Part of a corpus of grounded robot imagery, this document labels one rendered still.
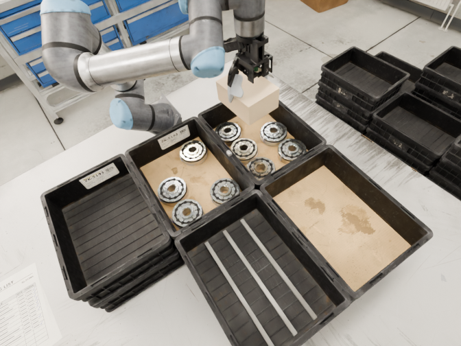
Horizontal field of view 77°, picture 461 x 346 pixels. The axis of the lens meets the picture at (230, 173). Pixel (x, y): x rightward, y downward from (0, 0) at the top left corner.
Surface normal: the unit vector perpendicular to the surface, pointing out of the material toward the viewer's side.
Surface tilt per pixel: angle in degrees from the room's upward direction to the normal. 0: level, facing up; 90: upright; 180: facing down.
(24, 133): 0
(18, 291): 0
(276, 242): 0
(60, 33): 37
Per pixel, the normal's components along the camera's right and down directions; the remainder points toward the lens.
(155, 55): -0.27, 0.24
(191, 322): -0.08, -0.56
